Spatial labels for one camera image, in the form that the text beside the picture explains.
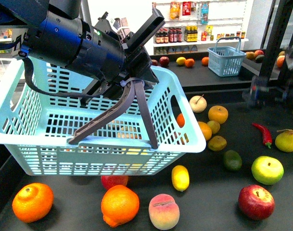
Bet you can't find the knobbed orange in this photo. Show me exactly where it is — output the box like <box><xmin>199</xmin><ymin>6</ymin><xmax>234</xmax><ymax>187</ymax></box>
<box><xmin>101</xmin><ymin>185</ymin><xmax>140</xmax><ymax>228</ymax></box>
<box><xmin>12</xmin><ymin>182</ymin><xmax>54</xmax><ymax>223</ymax></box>

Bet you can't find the white pear back right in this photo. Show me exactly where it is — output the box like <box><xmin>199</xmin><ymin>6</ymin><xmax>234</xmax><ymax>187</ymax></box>
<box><xmin>189</xmin><ymin>95</ymin><xmax>207</xmax><ymax>113</ymax></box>

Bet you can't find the far orange near basket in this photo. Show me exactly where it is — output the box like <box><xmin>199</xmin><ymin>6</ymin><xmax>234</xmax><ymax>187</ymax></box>
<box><xmin>201</xmin><ymin>57</ymin><xmax>209</xmax><ymax>66</ymax></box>

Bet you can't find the far dark red apple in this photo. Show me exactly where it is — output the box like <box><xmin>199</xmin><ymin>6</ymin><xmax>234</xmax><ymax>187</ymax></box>
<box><xmin>159</xmin><ymin>56</ymin><xmax>170</xmax><ymax>67</ymax></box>

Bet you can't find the brown kiwi near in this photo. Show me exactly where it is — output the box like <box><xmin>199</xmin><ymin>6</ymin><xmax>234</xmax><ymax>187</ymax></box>
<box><xmin>207</xmin><ymin>136</ymin><xmax>227</xmax><ymax>152</ymax></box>

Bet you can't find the golden pear apple back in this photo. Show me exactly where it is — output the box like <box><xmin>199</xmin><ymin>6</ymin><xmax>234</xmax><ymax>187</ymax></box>
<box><xmin>208</xmin><ymin>105</ymin><xmax>229</xmax><ymax>124</ymax></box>

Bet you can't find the small round orange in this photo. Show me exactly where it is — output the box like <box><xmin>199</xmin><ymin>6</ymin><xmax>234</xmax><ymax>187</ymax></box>
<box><xmin>176</xmin><ymin>113</ymin><xmax>185</xmax><ymax>128</ymax></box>

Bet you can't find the green apple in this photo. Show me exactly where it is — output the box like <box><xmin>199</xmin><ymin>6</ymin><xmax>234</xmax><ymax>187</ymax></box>
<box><xmin>251</xmin><ymin>156</ymin><xmax>284</xmax><ymax>185</ymax></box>

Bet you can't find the brown kiwi far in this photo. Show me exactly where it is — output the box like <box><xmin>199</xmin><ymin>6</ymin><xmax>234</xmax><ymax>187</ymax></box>
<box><xmin>207</xmin><ymin>120</ymin><xmax>220</xmax><ymax>135</ymax></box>

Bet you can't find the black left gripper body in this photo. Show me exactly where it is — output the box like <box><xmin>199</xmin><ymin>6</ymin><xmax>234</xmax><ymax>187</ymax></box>
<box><xmin>80</xmin><ymin>8</ymin><xmax>165</xmax><ymax>106</ymax></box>

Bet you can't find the grey basket handle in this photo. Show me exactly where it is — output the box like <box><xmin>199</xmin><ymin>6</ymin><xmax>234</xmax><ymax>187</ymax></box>
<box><xmin>68</xmin><ymin>80</ymin><xmax>159</xmax><ymax>150</ymax></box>

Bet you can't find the black shelf upright post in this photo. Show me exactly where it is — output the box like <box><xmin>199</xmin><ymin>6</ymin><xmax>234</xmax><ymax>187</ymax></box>
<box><xmin>257</xmin><ymin>0</ymin><xmax>293</xmax><ymax>85</ymax></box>

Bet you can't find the orange snack bag hanging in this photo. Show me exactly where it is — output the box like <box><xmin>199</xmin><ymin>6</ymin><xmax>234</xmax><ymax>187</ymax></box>
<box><xmin>169</xmin><ymin>1</ymin><xmax>180</xmax><ymax>20</ymax></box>

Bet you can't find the yellow lemon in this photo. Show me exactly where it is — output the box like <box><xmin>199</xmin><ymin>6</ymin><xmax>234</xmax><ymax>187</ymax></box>
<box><xmin>171</xmin><ymin>165</ymin><xmax>190</xmax><ymax>192</ymax></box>
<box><xmin>176</xmin><ymin>57</ymin><xmax>186</xmax><ymax>66</ymax></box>

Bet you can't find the brown kiwi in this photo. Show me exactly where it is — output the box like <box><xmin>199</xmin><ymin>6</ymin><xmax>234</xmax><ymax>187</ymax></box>
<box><xmin>207</xmin><ymin>120</ymin><xmax>220</xmax><ymax>135</ymax></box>
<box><xmin>207</xmin><ymin>136</ymin><xmax>227</xmax><ymax>152</ymax></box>

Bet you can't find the dark sauce bottles row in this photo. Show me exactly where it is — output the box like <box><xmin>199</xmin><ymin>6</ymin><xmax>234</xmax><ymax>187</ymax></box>
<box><xmin>154</xmin><ymin>27</ymin><xmax>182</xmax><ymax>44</ymax></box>

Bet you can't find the green avocado right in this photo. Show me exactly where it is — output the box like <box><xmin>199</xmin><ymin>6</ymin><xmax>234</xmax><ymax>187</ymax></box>
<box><xmin>223</xmin><ymin>150</ymin><xmax>242</xmax><ymax>171</ymax></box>

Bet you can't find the red snack bag hanging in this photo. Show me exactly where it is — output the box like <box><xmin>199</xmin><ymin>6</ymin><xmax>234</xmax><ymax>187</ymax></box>
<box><xmin>182</xmin><ymin>1</ymin><xmax>191</xmax><ymax>16</ymax></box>

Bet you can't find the far orange beside lemon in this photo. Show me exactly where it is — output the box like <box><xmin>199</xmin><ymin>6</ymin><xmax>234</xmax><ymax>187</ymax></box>
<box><xmin>185</xmin><ymin>58</ymin><xmax>195</xmax><ymax>68</ymax></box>

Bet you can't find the yellow green pear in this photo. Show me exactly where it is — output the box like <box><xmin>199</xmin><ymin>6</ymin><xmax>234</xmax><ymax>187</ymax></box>
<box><xmin>275</xmin><ymin>129</ymin><xmax>293</xmax><ymax>153</ymax></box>

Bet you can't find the red pomegranate fruit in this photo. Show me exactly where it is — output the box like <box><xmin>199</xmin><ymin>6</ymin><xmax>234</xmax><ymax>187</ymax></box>
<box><xmin>101</xmin><ymin>176</ymin><xmax>129</xmax><ymax>190</ymax></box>

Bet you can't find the light teal plastic basket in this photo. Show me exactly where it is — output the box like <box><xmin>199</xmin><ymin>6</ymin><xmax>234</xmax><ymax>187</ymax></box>
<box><xmin>0</xmin><ymin>61</ymin><xmax>206</xmax><ymax>176</ymax></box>

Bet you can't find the knobbed orange front left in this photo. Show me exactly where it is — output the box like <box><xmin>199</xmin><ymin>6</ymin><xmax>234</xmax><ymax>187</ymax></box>
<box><xmin>12</xmin><ymin>182</ymin><xmax>54</xmax><ymax>223</ymax></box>

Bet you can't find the red apple front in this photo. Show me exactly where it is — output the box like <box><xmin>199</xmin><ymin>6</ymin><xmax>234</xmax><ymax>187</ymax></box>
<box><xmin>238</xmin><ymin>185</ymin><xmax>275</xmax><ymax>220</ymax></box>

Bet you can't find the yellow label bottles row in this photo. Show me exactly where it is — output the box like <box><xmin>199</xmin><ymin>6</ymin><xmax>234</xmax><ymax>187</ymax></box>
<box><xmin>184</xmin><ymin>26</ymin><xmax>198</xmax><ymax>42</ymax></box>

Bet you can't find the pink peach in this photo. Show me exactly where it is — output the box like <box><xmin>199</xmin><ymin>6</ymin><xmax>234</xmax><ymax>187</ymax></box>
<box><xmin>149</xmin><ymin>193</ymin><xmax>180</xmax><ymax>231</ymax></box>

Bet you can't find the blue plastic basket far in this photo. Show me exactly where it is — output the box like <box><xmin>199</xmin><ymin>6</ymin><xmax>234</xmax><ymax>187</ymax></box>
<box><xmin>208</xmin><ymin>37</ymin><xmax>246</xmax><ymax>77</ymax></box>

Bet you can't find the red chili pepper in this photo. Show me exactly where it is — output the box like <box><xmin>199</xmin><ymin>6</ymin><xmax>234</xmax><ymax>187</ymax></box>
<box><xmin>252</xmin><ymin>123</ymin><xmax>272</xmax><ymax>149</ymax></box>

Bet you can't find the knobbed orange front centre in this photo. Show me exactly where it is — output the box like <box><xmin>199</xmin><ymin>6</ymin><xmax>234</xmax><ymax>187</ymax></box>
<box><xmin>101</xmin><ymin>185</ymin><xmax>140</xmax><ymax>228</ymax></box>

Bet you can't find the yellow orange persimmon fruit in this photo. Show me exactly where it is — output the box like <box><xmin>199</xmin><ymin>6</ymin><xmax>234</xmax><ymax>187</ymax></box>
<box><xmin>198</xmin><ymin>121</ymin><xmax>212</xmax><ymax>141</ymax></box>

